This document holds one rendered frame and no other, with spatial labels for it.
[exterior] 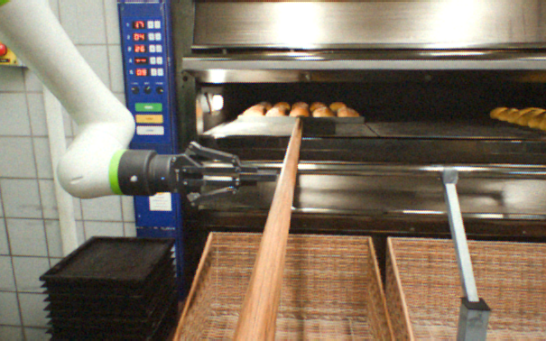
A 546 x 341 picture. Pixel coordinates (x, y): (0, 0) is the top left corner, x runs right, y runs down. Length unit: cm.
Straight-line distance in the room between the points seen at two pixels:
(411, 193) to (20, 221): 141
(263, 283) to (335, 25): 105
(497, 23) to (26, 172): 163
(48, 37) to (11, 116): 87
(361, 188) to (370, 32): 49
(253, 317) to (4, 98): 145
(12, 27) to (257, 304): 63
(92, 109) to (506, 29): 116
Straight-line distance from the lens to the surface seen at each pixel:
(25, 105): 163
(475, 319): 89
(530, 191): 153
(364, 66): 116
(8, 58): 156
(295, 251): 138
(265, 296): 34
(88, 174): 83
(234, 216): 141
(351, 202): 136
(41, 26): 82
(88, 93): 87
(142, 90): 138
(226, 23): 134
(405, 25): 134
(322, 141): 132
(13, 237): 180
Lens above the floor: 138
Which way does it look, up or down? 13 degrees down
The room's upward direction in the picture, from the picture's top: straight up
